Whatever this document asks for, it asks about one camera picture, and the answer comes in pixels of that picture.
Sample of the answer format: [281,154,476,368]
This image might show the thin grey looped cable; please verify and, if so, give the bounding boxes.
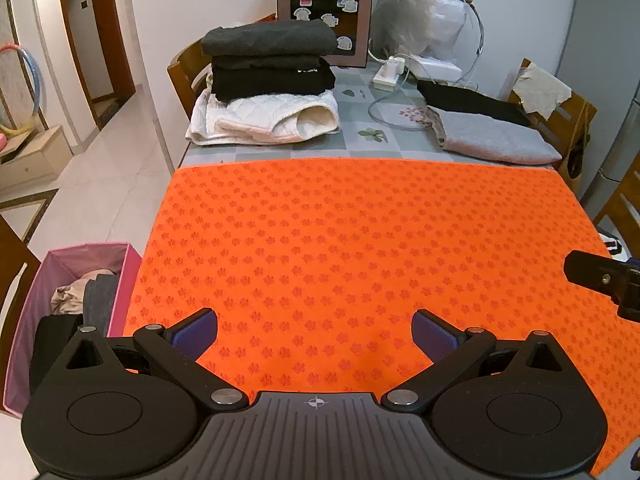
[462,0,487,56]

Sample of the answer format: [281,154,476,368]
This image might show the colourful hula hoop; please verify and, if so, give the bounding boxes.
[0,44,45,136]

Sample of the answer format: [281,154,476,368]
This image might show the folded white quilted garment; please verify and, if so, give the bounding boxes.
[185,77,342,147]

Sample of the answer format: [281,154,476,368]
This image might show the folded dark grey sweater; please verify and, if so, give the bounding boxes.
[201,19,337,61]

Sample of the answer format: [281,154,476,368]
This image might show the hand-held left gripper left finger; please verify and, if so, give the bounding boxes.
[50,308,249,413]

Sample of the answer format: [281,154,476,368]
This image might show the low beige cabinet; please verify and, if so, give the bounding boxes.
[0,125,71,191]

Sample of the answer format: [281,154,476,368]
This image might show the folded light grey garment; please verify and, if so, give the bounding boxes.
[426,105,563,165]

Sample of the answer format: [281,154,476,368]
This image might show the brown door frame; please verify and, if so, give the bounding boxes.
[55,0,137,128]

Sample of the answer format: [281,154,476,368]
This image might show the white flat device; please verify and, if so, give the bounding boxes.
[405,55,463,81]

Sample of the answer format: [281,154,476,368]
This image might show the grey refrigerator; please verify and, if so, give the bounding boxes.
[560,0,640,196]

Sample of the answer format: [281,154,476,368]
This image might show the white power strip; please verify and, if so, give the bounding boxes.
[371,55,408,91]

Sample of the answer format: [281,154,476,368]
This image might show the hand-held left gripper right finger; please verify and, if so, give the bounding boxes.
[381,309,576,415]

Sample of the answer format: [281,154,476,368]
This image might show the pink fabric storage bin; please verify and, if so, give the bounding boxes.
[2,242,143,416]

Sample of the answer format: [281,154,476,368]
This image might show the crumpled beige cloth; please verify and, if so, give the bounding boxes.
[50,270,116,317]

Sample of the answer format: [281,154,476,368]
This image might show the wooden chair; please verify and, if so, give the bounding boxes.
[592,165,640,241]
[0,215,41,333]
[167,14,278,106]
[507,58,598,196]

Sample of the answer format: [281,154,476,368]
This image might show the folded black cloth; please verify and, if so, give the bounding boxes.
[416,80,532,127]

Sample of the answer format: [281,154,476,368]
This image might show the crumpled black cloth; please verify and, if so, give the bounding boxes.
[29,314,83,396]

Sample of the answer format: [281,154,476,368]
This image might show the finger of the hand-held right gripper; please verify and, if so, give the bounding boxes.
[564,250,640,322]

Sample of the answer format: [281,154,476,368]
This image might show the folded black garment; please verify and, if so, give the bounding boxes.
[211,55,337,102]

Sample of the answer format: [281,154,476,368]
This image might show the clear plastic bag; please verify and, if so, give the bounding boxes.
[370,0,486,61]

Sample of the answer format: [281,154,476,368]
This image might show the orange patterned mat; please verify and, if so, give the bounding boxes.
[122,157,640,480]

